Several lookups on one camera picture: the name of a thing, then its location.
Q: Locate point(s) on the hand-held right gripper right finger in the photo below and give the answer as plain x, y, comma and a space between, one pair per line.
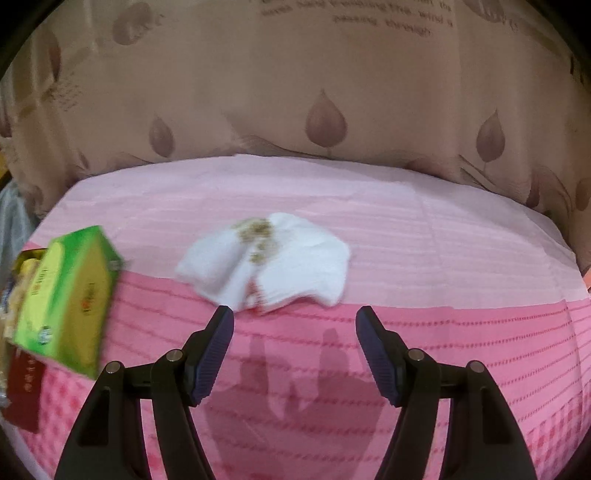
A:
376, 360

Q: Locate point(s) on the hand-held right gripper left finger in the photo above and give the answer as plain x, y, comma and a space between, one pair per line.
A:
214, 360

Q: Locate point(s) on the white floral handkerchief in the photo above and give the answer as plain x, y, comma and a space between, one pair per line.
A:
300, 263

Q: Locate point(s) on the green tissue box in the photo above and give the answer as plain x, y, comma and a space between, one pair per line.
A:
64, 295

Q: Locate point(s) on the gold metal tin box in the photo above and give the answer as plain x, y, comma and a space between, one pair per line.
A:
18, 261

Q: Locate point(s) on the pink checked tablecloth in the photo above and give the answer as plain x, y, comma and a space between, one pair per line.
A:
461, 300

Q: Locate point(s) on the dark red card box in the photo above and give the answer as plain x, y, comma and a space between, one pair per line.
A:
25, 392

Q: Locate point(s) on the pale blue plastic cover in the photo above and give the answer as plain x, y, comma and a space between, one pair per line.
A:
7, 212

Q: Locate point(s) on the beige leaf print curtain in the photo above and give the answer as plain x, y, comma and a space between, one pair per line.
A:
295, 92

